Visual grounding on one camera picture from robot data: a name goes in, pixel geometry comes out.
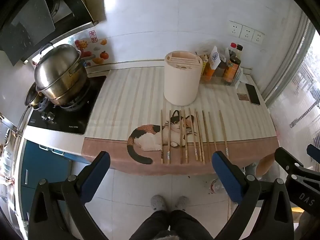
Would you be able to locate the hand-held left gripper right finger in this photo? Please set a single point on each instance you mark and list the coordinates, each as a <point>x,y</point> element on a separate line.
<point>227,177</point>

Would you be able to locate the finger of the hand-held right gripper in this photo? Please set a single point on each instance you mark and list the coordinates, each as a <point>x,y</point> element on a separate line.
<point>313,150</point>
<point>287,160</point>

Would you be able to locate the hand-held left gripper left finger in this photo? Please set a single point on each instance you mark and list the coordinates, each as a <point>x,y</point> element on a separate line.
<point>96,176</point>

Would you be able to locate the bunch of wooden chopsticks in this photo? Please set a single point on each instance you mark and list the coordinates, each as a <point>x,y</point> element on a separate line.
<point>195,135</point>

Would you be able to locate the cream round utensil holder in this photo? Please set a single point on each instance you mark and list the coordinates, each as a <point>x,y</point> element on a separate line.
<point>181,85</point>

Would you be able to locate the clear plastic bottle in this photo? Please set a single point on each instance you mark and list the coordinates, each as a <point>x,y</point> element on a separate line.
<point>217,187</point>

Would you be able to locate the wooden stool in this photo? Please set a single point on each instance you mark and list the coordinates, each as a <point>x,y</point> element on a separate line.
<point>266,163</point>

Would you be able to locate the blue cabinet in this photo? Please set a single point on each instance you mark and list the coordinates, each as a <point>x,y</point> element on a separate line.
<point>42,177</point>

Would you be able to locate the black glass gas stove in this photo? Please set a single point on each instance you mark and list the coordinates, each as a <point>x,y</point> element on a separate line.
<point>70,120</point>

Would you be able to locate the grey slipper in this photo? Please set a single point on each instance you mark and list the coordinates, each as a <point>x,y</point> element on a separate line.
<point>158,202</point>

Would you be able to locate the black phone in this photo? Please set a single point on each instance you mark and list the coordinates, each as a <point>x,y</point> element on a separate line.
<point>253,94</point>

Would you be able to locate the person's legs in dark pants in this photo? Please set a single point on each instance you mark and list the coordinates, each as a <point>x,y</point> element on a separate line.
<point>172,227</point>

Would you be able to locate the brown square card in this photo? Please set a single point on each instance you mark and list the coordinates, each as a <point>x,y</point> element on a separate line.
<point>242,97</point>

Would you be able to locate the cat print table mat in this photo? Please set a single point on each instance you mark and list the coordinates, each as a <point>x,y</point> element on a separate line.
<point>125,92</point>

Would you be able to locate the white tissue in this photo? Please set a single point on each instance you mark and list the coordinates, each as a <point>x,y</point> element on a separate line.
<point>243,78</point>

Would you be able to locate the steel steamer pot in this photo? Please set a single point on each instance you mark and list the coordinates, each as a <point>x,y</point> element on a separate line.
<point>67,87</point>

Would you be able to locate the small steel pan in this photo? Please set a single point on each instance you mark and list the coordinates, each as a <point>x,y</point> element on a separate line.
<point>31,98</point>

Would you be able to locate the orange label sauce bottle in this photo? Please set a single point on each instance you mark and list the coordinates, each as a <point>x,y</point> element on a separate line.
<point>231,71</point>

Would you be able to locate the yellow box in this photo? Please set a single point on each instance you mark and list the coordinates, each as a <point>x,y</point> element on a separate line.
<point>204,65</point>

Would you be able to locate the steel pot lid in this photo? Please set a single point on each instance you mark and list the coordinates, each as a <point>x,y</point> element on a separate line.
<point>56,65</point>

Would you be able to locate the dark cap bottle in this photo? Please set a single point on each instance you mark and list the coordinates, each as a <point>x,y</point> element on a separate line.
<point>239,50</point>

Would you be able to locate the white and orange carton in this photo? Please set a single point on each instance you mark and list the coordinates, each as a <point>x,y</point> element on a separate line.
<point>215,57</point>

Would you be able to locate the red cap bottle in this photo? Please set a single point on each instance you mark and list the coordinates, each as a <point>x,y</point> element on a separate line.
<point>232,48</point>

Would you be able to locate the clear plastic bag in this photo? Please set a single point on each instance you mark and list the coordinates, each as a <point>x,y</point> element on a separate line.
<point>203,47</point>

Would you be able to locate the black range hood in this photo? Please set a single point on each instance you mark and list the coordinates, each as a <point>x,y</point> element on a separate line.
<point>30,17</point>

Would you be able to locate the grey window frame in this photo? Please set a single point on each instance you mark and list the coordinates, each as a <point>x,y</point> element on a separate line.
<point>287,60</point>

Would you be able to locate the white wall socket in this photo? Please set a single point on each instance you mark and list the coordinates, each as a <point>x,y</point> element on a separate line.
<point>247,33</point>
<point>235,28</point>
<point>257,37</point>

